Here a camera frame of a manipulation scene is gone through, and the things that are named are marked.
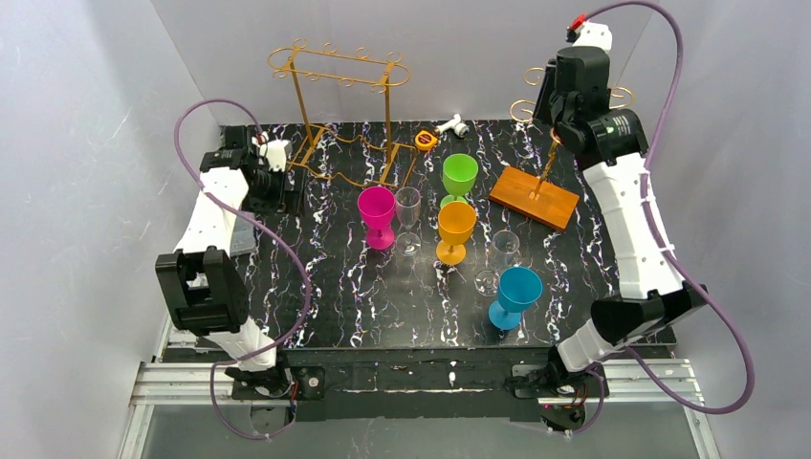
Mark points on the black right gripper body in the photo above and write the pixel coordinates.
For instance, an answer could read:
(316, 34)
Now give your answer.
(558, 124)

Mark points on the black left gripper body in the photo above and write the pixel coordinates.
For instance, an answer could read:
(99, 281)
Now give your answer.
(273, 187)

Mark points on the clear wine glass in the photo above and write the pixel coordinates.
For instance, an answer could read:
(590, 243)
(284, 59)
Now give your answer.
(501, 255)
(408, 209)

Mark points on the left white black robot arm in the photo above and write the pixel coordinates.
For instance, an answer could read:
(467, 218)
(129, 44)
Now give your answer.
(202, 289)

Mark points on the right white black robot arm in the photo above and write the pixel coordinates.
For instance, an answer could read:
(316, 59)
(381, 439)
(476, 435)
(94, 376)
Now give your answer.
(610, 147)

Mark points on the magenta plastic wine glass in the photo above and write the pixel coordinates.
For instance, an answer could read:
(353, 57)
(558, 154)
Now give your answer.
(376, 205)

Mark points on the green plastic wine glass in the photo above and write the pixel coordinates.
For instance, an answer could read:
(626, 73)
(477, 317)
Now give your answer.
(459, 173)

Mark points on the gold rectangular hanging rack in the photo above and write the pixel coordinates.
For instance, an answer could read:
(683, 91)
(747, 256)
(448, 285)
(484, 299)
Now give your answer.
(359, 70)

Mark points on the orange plastic wine glass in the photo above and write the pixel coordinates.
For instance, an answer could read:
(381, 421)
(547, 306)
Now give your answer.
(456, 222)

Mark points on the blue plastic wine glass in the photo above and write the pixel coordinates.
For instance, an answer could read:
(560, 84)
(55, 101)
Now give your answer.
(519, 288)

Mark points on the clear plastic screw box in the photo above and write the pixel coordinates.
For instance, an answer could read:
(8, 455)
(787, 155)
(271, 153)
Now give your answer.
(243, 240)

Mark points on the white pipe fitting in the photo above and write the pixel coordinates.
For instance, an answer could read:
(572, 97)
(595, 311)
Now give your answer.
(456, 124)

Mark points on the yellow tape measure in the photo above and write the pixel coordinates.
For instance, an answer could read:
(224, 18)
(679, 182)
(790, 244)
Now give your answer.
(425, 141)

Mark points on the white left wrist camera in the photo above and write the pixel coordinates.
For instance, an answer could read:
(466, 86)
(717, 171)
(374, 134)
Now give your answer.
(274, 153)

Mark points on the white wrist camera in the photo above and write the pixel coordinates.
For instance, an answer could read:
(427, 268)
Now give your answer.
(583, 32)
(274, 153)

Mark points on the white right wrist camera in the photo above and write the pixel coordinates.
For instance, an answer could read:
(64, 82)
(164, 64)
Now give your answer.
(583, 32)

